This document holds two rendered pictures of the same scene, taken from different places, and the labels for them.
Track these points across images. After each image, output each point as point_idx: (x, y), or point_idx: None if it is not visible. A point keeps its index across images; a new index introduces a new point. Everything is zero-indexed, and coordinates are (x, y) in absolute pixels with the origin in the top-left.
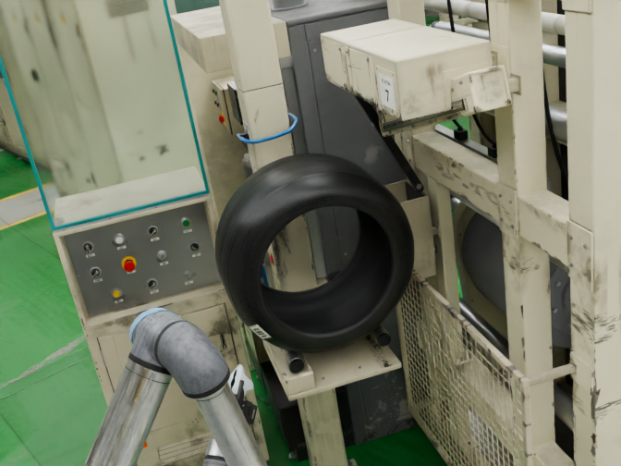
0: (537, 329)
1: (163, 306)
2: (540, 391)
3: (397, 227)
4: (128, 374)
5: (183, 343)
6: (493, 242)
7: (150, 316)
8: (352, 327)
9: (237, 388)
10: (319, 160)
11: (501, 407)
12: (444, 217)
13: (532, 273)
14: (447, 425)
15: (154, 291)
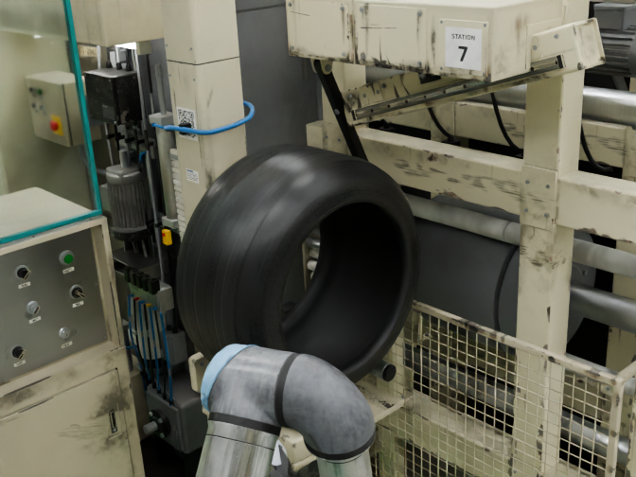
0: (557, 333)
1: (37, 382)
2: (554, 406)
3: (413, 229)
4: (229, 444)
5: (326, 380)
6: (454, 250)
7: (240, 355)
8: (365, 361)
9: (277, 457)
10: (316, 150)
11: (481, 439)
12: None
13: (560, 268)
14: (430, 472)
15: (20, 362)
